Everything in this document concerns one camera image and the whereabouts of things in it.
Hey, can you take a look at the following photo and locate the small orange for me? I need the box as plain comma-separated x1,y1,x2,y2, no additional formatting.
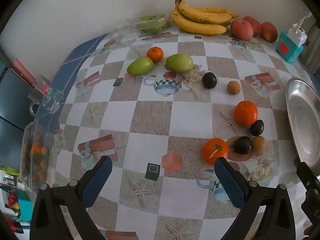
146,46,164,63

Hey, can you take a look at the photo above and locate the dark plum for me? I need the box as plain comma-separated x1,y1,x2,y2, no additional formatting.
250,119,265,137
202,72,218,89
233,136,252,155

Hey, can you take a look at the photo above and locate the large orange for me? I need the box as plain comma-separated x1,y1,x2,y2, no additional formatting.
233,101,258,127

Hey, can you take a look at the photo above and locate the orange with stem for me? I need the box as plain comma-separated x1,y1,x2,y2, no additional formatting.
201,138,229,166

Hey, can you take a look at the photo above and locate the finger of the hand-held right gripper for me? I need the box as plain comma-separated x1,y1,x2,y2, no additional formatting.
296,162,320,228

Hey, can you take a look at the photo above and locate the dark red apple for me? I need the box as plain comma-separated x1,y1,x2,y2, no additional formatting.
261,22,278,42
243,16,262,37

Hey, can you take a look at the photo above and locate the greenish brown kiwi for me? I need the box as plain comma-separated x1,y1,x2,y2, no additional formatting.
251,135,266,155

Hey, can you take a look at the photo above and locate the clear plastic fruit container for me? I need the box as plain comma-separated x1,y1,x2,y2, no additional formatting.
19,121,63,192

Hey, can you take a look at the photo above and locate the clear bag of green fruit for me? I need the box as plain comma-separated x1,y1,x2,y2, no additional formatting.
117,14,172,35

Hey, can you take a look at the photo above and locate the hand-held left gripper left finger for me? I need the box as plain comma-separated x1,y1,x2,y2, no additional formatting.
29,156,113,240

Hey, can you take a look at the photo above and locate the colourful toy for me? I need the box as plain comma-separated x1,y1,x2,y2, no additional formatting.
0,165,34,233

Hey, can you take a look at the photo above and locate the light brown round fruit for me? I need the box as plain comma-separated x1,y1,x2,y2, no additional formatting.
227,80,241,95

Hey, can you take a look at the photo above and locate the pink red apple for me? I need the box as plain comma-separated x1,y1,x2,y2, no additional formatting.
230,19,254,41

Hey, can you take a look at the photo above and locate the banana bunch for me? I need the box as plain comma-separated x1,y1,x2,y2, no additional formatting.
170,0,239,35

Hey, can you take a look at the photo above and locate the checkered tablecloth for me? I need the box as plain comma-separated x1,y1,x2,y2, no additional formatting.
20,27,320,240

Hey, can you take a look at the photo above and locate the pink tube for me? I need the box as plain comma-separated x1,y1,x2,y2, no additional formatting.
12,58,38,87

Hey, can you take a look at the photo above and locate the small green mango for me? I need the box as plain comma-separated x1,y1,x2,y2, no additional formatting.
127,57,154,76

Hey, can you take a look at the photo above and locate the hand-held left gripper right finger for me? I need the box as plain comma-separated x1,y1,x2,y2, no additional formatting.
214,156,297,240

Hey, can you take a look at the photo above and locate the teal box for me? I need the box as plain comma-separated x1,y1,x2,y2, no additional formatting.
275,31,304,63

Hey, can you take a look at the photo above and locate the steel plate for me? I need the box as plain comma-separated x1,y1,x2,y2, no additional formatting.
286,77,320,178

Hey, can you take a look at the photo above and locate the glass mug with red label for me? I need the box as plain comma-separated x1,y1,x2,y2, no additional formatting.
29,74,64,117

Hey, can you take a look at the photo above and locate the large green mango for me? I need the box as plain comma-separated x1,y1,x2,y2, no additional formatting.
165,54,194,73

